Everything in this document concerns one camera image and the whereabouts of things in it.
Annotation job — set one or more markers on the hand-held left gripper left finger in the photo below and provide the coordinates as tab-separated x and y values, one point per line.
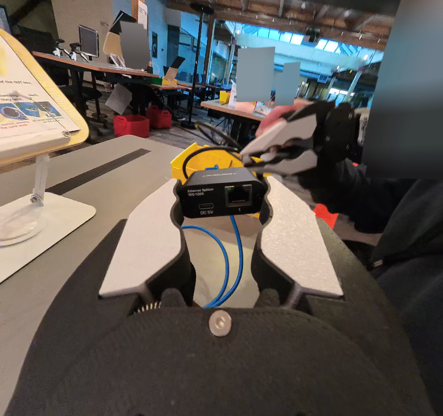
138	249

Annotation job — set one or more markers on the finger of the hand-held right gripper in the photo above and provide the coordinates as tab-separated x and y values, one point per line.
297	164
283	130

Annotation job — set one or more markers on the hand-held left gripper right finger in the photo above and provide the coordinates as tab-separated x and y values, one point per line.
297	242

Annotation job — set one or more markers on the black ethernet splitter box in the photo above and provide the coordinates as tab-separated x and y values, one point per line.
221	180

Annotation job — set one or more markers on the yellow plastic bin with divider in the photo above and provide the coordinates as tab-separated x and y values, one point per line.
204	161

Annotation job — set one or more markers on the person's right forearm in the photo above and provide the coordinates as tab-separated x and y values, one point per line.
353	197

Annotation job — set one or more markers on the person's right hand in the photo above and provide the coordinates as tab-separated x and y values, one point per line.
277	116

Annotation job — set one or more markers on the light background table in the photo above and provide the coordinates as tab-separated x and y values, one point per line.
221	106

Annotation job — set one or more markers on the person's dark sweater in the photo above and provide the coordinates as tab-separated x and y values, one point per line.
415	215

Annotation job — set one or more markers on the red storage bin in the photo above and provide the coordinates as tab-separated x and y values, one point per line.
160	118
131	126

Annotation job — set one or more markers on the wooden instruction board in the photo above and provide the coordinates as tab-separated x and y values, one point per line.
74	130

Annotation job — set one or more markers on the black background stool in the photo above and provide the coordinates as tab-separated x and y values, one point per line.
88	95

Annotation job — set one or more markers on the printed instruction sheet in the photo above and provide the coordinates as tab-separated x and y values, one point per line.
31	104

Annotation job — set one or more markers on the wooden background table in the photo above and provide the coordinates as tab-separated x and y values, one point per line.
103	66

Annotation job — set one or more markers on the background computer monitor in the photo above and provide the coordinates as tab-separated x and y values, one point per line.
89	41

